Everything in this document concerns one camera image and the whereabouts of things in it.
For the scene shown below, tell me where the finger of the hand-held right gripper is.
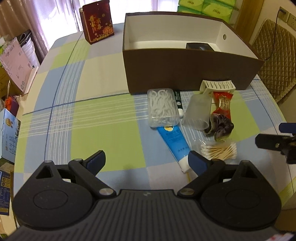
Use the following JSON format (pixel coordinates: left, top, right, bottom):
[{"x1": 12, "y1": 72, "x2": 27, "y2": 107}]
[
  {"x1": 279, "y1": 123, "x2": 296, "y2": 134},
  {"x1": 255, "y1": 134, "x2": 296, "y2": 164}
]

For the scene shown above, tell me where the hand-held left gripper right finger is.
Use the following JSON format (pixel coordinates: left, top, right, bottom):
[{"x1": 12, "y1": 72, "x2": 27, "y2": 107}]
[{"x1": 177, "y1": 150, "x2": 263, "y2": 200}]

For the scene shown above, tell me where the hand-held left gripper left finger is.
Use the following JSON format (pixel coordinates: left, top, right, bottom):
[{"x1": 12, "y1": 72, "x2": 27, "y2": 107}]
[{"x1": 35, "y1": 150, "x2": 116, "y2": 200}]

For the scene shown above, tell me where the pack of cotton swabs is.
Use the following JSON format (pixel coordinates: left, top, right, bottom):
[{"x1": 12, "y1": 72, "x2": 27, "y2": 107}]
[{"x1": 193, "y1": 139, "x2": 238, "y2": 161}]

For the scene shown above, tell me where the blue and white tube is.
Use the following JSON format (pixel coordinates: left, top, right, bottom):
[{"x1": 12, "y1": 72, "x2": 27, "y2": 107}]
[{"x1": 157, "y1": 125, "x2": 192, "y2": 173}]

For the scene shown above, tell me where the dark hair scrunchie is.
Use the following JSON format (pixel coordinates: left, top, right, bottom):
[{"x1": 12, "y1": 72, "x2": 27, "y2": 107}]
[{"x1": 203, "y1": 113, "x2": 234, "y2": 141}]

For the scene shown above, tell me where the red snack packet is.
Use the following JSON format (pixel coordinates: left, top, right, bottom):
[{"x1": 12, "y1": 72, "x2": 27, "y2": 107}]
[{"x1": 211, "y1": 91, "x2": 233, "y2": 116}]

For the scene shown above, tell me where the clear box of floss picks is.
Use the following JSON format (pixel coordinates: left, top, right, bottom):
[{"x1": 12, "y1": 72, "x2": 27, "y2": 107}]
[{"x1": 147, "y1": 88, "x2": 180, "y2": 128}]

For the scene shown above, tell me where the brown cardboard storage box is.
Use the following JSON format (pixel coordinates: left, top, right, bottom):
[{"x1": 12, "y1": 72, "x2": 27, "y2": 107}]
[{"x1": 122, "y1": 12, "x2": 265, "y2": 94}]

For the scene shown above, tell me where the translucent plastic cup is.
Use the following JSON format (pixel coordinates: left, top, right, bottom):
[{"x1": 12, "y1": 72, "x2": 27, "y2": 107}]
[{"x1": 181, "y1": 93, "x2": 212, "y2": 131}]

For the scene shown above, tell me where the small black tube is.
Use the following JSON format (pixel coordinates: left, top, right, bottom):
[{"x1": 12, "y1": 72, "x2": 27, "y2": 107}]
[{"x1": 173, "y1": 90, "x2": 184, "y2": 117}]

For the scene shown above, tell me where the quilted tan chair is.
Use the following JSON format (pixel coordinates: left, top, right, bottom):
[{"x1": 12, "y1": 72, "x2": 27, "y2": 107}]
[{"x1": 251, "y1": 19, "x2": 296, "y2": 103}]

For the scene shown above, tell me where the white plastic slotted rack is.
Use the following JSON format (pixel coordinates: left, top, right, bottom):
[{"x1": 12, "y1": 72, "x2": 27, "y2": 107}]
[{"x1": 200, "y1": 80, "x2": 236, "y2": 95}]

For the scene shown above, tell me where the light blue carton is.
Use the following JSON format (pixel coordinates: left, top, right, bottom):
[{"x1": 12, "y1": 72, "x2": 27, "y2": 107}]
[{"x1": 0, "y1": 108, "x2": 21, "y2": 163}]

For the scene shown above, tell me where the black rectangular case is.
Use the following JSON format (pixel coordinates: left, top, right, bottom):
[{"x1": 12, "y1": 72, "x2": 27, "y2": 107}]
[{"x1": 186, "y1": 43, "x2": 216, "y2": 51}]

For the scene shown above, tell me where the wooden door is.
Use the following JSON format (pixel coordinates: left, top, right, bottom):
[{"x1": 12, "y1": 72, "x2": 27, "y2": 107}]
[{"x1": 235, "y1": 0, "x2": 264, "y2": 30}]

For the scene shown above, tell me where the red gold printed gift box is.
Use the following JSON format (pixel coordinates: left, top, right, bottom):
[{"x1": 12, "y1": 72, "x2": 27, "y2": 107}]
[{"x1": 80, "y1": 0, "x2": 115, "y2": 45}]

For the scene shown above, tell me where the stack of green tissue packs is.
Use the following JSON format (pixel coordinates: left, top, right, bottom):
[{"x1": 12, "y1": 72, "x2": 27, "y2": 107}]
[{"x1": 177, "y1": 0, "x2": 237, "y2": 25}]

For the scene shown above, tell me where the black power cable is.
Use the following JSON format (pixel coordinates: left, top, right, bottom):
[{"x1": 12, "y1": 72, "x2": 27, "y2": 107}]
[{"x1": 264, "y1": 7, "x2": 287, "y2": 62}]

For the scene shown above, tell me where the white wall socket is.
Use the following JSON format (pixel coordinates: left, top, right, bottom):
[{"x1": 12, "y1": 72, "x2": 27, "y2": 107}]
[{"x1": 285, "y1": 10, "x2": 296, "y2": 26}]

